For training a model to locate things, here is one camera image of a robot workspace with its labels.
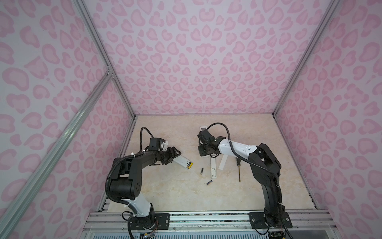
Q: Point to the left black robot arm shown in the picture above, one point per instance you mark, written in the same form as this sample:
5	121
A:
124	181

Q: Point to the slim white remote control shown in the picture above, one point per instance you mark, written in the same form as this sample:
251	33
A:
213	168

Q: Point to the black mounting plate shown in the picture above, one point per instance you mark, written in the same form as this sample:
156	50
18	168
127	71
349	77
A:
256	220
158	221

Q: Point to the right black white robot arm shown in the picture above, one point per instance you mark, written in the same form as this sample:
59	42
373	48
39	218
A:
265	167

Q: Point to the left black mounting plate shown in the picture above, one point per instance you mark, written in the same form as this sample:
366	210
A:
158	221

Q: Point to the white battery cover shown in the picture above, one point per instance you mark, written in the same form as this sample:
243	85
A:
223	162

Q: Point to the black handled screwdriver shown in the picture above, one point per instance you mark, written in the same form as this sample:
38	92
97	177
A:
238	161

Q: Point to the white remote angled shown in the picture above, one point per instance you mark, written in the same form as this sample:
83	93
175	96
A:
184	162

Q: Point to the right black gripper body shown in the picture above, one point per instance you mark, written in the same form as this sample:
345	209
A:
204	150

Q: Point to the aluminium front rail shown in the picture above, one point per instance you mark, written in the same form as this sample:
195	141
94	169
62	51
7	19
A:
307	224

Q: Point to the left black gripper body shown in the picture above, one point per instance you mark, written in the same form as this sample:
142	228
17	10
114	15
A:
166	156

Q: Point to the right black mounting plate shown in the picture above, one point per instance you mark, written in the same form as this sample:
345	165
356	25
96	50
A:
256	220

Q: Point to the aluminium diagonal frame bar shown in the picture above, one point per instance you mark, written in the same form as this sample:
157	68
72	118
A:
21	203

